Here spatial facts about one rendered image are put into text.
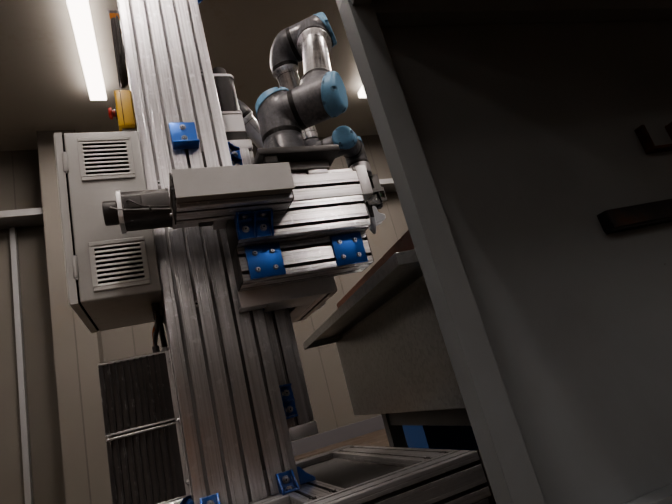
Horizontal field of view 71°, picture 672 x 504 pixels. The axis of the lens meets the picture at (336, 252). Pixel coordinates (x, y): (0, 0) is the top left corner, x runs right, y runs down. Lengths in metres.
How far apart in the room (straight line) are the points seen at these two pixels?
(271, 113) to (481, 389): 0.98
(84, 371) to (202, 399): 2.95
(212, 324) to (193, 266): 0.17
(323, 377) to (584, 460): 3.94
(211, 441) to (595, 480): 0.83
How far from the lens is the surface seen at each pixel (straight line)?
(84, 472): 4.11
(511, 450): 0.64
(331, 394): 4.59
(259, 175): 1.09
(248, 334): 1.28
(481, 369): 0.63
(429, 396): 1.48
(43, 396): 4.48
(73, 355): 4.18
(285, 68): 1.72
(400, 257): 1.07
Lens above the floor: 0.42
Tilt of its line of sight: 16 degrees up
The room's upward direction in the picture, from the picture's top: 15 degrees counter-clockwise
